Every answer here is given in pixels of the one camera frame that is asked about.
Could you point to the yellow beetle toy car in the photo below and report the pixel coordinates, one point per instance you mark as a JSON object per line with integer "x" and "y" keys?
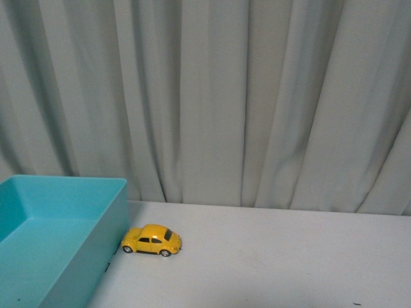
{"x": 152, "y": 239}

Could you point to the grey pleated curtain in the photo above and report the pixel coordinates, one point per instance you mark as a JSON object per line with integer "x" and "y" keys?
{"x": 300, "y": 105}

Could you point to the turquoise plastic storage bin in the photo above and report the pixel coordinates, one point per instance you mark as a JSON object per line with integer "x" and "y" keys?
{"x": 58, "y": 235}

